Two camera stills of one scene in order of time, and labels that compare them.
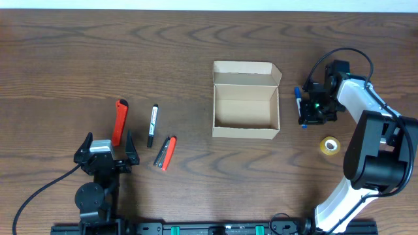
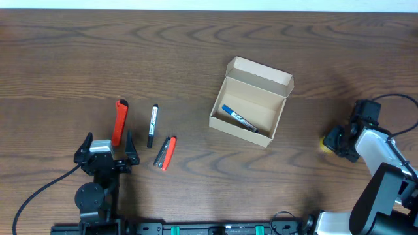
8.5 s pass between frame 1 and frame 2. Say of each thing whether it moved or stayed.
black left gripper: stayed
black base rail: stayed
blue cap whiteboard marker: moved
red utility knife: stayed
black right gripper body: moved
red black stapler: stayed
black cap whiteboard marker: stayed
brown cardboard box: moved
